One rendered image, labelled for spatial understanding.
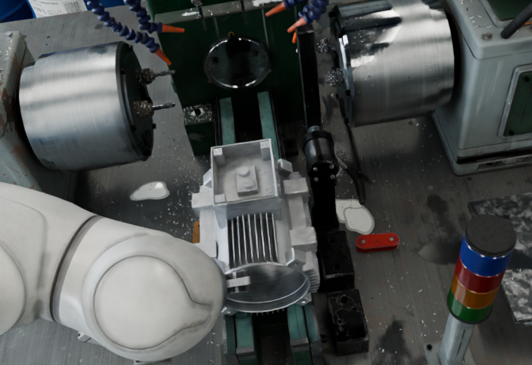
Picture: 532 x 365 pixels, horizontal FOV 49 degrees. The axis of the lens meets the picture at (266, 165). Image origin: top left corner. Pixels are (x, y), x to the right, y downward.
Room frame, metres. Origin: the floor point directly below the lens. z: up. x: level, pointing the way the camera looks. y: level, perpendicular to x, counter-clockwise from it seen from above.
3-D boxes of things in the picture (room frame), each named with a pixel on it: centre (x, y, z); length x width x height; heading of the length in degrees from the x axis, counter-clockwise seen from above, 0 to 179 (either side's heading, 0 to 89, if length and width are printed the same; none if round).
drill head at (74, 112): (0.93, 0.38, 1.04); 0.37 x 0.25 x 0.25; 87
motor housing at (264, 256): (0.55, 0.04, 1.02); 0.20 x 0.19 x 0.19; 176
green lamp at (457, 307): (0.36, -0.25, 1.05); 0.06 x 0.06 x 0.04
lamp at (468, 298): (0.36, -0.25, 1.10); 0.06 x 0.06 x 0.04
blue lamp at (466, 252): (0.36, -0.25, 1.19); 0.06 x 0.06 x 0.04
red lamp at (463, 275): (0.36, -0.25, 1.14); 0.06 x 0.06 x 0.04
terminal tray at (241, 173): (0.59, 0.04, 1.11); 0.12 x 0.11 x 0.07; 176
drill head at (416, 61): (0.89, -0.31, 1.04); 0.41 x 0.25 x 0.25; 87
